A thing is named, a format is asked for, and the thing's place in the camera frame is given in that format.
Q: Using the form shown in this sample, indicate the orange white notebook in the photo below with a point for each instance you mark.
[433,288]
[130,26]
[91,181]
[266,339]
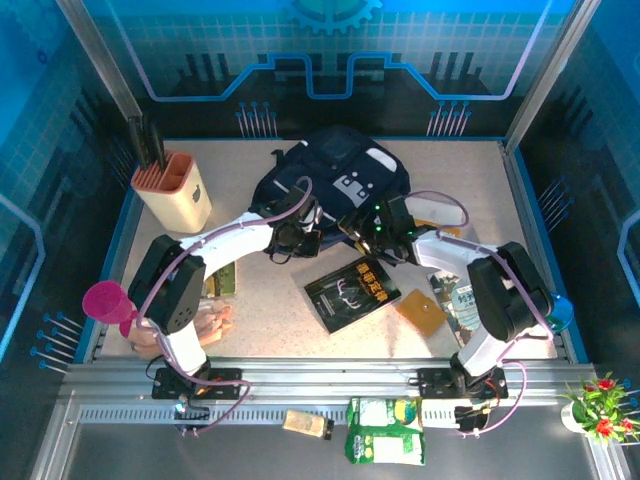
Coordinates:
[435,210]

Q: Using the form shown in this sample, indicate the black book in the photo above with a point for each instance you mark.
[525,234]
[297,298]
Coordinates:
[350,295]

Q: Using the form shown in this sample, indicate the navy blue backpack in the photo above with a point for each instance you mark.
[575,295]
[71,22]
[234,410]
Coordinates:
[345,165]

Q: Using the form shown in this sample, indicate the green book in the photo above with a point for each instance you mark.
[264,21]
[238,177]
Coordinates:
[222,280]

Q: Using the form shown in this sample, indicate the illustrated picture book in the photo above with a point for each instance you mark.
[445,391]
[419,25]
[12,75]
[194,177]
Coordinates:
[452,300]

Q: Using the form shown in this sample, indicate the clear pink pencil pouch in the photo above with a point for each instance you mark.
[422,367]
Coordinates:
[215,322]

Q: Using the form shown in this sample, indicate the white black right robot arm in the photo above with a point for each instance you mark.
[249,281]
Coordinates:
[450,252]

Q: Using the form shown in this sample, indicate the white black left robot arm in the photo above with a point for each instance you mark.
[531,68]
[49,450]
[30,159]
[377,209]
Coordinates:
[225,240]

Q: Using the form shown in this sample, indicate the green snack bag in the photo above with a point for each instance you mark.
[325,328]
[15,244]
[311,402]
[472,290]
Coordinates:
[385,447]
[385,412]

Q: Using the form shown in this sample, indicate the brown leather wallet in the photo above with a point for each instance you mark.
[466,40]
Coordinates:
[420,312]

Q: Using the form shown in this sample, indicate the cream knife holder orange top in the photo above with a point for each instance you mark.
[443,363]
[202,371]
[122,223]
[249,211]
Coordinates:
[185,210]

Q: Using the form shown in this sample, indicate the yellow sponge block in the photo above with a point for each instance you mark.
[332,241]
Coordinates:
[305,424]

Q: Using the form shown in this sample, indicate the blue plastic cup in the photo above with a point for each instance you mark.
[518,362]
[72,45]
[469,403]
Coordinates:
[562,310]

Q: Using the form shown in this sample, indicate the pink plastic cup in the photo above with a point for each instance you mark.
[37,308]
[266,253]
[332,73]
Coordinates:
[105,302]

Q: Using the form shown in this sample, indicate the small controller board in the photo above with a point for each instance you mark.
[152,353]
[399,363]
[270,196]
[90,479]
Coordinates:
[470,417]
[190,415]

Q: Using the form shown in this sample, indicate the potted plant red flowers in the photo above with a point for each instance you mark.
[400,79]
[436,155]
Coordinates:
[600,410]

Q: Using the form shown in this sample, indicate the aluminium frame rail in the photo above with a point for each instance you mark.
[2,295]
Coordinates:
[325,380]

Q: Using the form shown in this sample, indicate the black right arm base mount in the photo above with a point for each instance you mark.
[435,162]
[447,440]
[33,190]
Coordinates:
[432,382]

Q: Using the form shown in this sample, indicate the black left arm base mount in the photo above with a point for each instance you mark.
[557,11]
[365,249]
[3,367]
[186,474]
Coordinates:
[225,382]

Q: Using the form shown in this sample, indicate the aluminium frame post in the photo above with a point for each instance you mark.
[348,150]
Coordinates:
[99,55]
[549,75]

